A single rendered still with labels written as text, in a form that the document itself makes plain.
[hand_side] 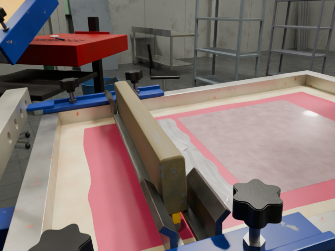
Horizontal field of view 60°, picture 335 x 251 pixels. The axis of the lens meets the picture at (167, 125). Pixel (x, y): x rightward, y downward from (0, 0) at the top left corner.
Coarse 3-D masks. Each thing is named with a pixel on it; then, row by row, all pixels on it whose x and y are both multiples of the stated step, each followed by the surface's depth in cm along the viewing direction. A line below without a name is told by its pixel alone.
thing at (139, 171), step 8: (120, 120) 61; (120, 128) 56; (128, 136) 53; (128, 144) 50; (128, 152) 47; (136, 152) 47; (136, 160) 44; (136, 168) 42; (144, 168) 42; (144, 176) 40
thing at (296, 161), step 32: (320, 128) 59; (224, 160) 50; (256, 160) 50; (288, 160) 49; (320, 160) 48; (96, 192) 44; (128, 192) 44; (288, 192) 41; (320, 192) 40; (96, 224) 38; (128, 224) 37; (224, 224) 36
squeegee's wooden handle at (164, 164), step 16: (128, 96) 53; (128, 112) 48; (144, 112) 45; (128, 128) 52; (144, 128) 39; (160, 128) 39; (144, 144) 38; (160, 144) 34; (144, 160) 41; (160, 160) 31; (176, 160) 31; (160, 176) 32; (176, 176) 32; (160, 192) 33; (176, 192) 33; (176, 208) 34
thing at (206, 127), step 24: (288, 96) 80; (312, 96) 78; (192, 120) 68; (216, 120) 67; (240, 120) 66; (264, 120) 65; (288, 120) 65; (312, 120) 64; (96, 144) 60; (120, 144) 59; (216, 144) 56; (96, 168) 51
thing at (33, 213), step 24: (312, 72) 88; (168, 96) 77; (192, 96) 79; (216, 96) 81; (48, 120) 65; (72, 120) 71; (48, 144) 53; (48, 168) 45; (24, 192) 39; (48, 192) 40; (24, 216) 35; (48, 216) 37; (312, 216) 31; (24, 240) 31
